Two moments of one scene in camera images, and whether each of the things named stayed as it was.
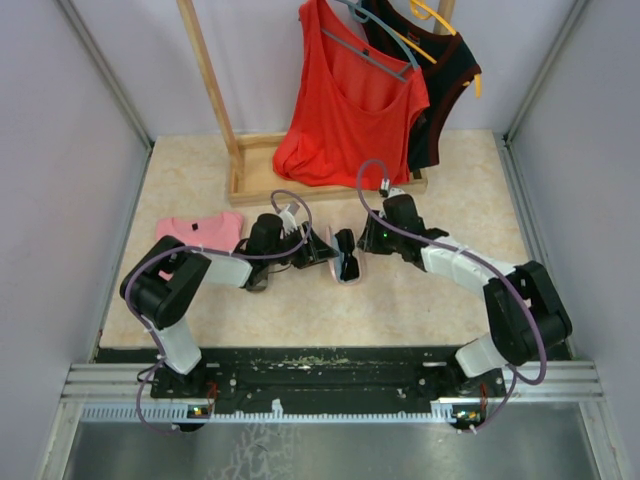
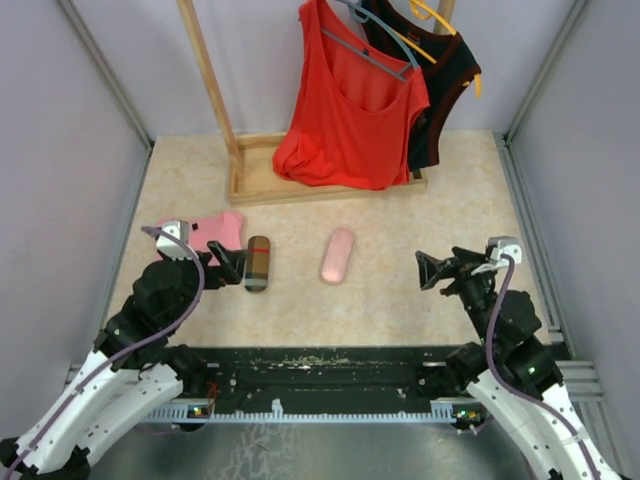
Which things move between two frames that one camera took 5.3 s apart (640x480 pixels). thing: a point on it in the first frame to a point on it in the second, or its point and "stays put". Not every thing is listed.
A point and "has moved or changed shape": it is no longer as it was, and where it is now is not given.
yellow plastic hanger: (424, 12) stays put
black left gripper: (316, 251) to (231, 266)
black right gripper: (369, 241) to (462, 265)
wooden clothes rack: (251, 176) stays put
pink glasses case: (334, 241) has moved or changed shape
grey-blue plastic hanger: (361, 14) stays put
